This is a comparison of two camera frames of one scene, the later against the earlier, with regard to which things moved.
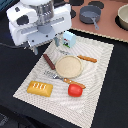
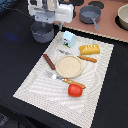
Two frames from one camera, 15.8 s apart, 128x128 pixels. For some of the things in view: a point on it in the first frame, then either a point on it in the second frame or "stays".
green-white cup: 69,38 stays
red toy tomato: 74,90 stays
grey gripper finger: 57,42 → 60,26
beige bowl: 122,14 stays
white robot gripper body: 36,24 → 45,11
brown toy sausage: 49,62 stays
